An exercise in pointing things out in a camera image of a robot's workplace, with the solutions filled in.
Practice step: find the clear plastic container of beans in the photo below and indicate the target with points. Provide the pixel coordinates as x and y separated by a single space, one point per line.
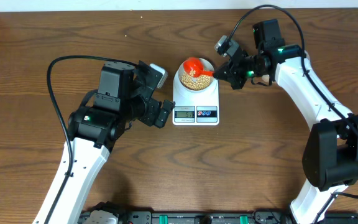
267 79

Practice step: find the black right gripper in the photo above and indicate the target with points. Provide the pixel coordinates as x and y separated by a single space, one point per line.
232 75

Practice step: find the red measuring scoop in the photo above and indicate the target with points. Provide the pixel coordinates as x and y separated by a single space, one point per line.
193 66

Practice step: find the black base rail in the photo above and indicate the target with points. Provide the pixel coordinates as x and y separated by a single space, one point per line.
108 212

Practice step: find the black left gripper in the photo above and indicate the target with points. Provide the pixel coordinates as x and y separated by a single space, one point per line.
148 117

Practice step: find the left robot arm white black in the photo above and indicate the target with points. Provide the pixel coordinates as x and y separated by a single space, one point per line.
123 96

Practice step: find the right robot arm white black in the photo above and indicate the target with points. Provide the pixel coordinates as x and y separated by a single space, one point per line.
330 158

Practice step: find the white digital kitchen scale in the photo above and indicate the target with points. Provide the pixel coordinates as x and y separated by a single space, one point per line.
196 108

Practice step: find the grey bowl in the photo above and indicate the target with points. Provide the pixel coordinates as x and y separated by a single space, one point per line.
188 82

